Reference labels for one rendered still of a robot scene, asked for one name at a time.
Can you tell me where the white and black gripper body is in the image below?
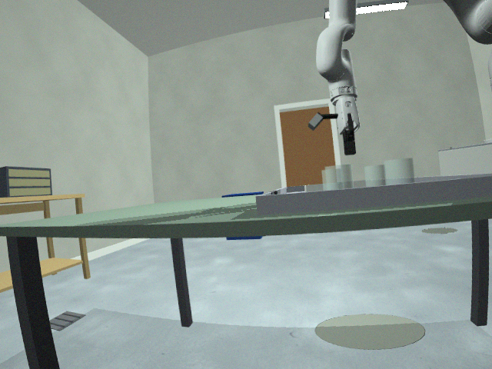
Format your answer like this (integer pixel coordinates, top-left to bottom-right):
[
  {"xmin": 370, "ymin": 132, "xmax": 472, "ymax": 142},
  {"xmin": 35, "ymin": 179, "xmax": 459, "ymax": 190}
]
[{"xmin": 332, "ymin": 96, "xmax": 360, "ymax": 135}]

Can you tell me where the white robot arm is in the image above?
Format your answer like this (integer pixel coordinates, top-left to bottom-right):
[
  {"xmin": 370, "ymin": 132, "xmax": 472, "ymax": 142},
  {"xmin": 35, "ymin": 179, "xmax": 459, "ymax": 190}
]
[{"xmin": 308, "ymin": 0, "xmax": 492, "ymax": 131}]

